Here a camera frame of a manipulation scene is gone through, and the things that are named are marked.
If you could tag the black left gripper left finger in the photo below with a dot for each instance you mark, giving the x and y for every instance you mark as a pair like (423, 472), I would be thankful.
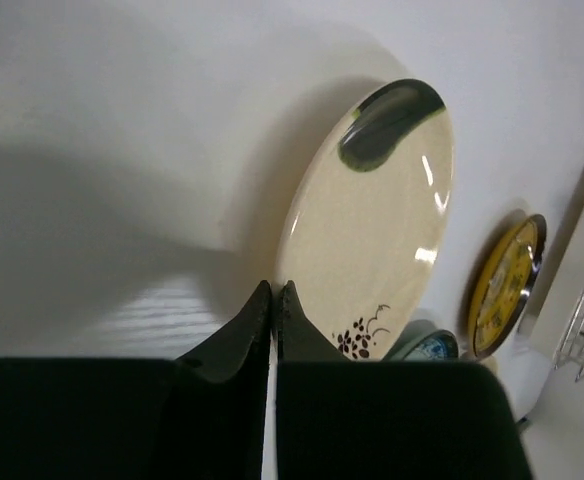
(200, 416)

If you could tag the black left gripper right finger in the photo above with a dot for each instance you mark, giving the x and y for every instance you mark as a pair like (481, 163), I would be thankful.
(340, 419)

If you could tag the beige plate with green brushstroke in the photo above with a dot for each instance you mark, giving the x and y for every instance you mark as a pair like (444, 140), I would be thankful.
(367, 220)

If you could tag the yellow plate with dark rim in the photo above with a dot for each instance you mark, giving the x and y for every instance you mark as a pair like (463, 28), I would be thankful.
(505, 284)

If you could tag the blue floral plate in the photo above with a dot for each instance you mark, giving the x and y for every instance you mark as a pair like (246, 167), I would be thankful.
(422, 340)

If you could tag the beige plate with flower motifs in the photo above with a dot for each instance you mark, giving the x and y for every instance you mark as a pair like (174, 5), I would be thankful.
(489, 361)

